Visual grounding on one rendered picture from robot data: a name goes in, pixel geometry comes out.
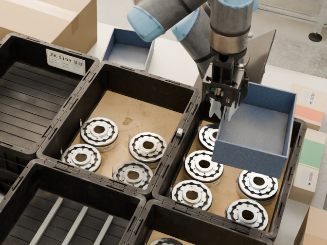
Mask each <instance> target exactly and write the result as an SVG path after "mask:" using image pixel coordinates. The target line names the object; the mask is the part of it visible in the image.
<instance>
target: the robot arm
mask: <svg viewBox="0 0 327 245"><path fill-rule="evenodd" d="M132 1H133V3H134V6H133V8H132V9H131V10H130V11H129V12H128V14H127V19H128V21H129V23H130V25H131V26H132V28H133V29H134V31H135V32H136V33H137V35H138V36H139V37H140V38H141V39H142V40H143V41H145V42H152V41H153V40H155V39H156V38H158V37H159V36H161V35H164V34H165V32H166V31H168V30H169V29H171V31H172V33H173V34H174V36H175V37H176V39H177V41H178V42H180V44H181V45H182V46H183V47H184V49H185V50H186V51H187V53H188V54H189V55H190V56H191V58H192V59H193V60H194V62H195V63H196V65H197V68H198V71H199V74H200V77H201V80H202V81H203V82H202V98H201V101H202V102H203V100H204V98H205V95H206V90H207V91H208V93H207V97H209V98H210V103H211V107H210V111H209V117H212V115H213V114H214V113H215V114H216V115H217V117H218V118H219V119H221V117H222V114H223V106H226V111H225V114H224V120H228V121H229V120H230V119H231V117H232V116H233V114H234V113H235V112H236V110H237V109H238V107H239V105H240V103H241V101H242V100H243V99H244V98H245V97H246V96H247V93H248V90H249V79H250V78H249V77H246V73H247V69H246V68H245V67H244V64H243V62H244V56H245V54H246V52H247V46H248V43H249V38H252V37H253V33H250V28H251V21H252V13H253V12H254V11H256V10H257V9H258V7H259V2H258V0H132Z"/></svg>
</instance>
